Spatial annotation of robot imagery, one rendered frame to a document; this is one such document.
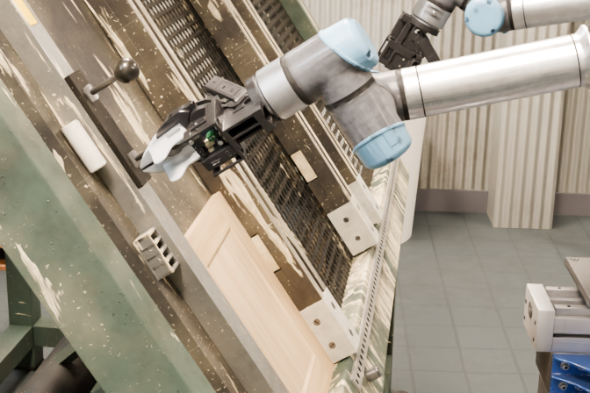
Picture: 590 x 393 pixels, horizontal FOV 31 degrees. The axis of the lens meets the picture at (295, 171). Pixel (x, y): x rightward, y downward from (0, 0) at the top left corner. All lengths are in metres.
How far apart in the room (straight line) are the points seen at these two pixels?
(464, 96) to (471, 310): 3.11
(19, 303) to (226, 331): 2.34
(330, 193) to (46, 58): 1.13
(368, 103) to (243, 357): 0.51
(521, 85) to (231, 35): 1.15
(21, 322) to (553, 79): 2.80
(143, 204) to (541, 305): 0.88
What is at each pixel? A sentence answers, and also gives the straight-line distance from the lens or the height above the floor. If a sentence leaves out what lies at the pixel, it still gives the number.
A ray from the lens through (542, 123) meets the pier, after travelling 5.46.
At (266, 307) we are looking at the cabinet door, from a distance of 1.92.
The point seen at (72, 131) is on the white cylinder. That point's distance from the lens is 1.60.
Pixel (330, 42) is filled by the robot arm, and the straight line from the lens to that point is 1.37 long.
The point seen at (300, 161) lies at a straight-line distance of 2.58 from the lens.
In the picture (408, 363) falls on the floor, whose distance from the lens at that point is 4.09.
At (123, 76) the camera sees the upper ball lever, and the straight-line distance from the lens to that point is 1.55.
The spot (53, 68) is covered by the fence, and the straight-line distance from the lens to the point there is 1.63.
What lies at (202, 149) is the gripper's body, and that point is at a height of 1.46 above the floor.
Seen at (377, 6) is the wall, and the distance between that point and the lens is 5.50.
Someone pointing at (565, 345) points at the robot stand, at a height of 0.92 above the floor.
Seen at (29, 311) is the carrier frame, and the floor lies 0.23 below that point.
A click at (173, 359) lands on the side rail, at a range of 1.45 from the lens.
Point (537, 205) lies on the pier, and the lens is 5.58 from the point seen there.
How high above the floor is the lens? 1.84
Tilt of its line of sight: 17 degrees down
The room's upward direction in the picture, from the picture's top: 1 degrees clockwise
